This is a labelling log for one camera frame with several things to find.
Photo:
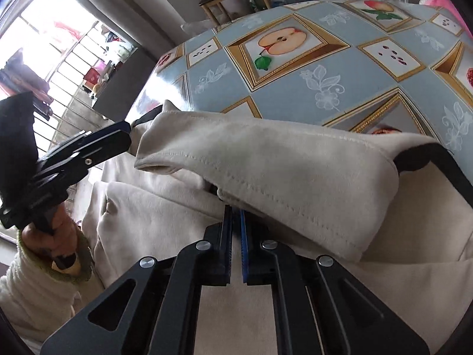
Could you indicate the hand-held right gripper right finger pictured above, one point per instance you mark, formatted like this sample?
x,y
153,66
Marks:
x,y
244,251

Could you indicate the pink floral blanket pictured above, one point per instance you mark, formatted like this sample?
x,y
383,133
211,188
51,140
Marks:
x,y
445,7

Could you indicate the person's left hand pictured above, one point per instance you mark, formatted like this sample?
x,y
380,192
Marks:
x,y
40,242

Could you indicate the fruit print tablecloth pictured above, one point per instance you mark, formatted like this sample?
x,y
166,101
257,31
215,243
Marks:
x,y
332,66

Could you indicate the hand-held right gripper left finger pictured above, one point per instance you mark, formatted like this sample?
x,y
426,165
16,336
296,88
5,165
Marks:
x,y
225,244

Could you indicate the person's left forearm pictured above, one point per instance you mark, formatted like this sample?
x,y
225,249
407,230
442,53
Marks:
x,y
29,296

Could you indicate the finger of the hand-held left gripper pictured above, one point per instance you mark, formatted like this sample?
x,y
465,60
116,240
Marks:
x,y
99,151
107,129

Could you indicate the grey cabinet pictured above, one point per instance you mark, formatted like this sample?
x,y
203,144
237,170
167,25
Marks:
x,y
129,81

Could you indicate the beige jacket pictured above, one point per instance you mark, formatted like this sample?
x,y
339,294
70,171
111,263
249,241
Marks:
x,y
277,162

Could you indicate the green bottle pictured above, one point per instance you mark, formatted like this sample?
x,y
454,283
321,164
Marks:
x,y
253,4

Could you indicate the metal window railing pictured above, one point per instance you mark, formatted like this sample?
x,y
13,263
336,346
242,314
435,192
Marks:
x,y
70,66

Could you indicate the clear plastic bag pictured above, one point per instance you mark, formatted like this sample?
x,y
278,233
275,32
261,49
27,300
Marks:
x,y
197,26

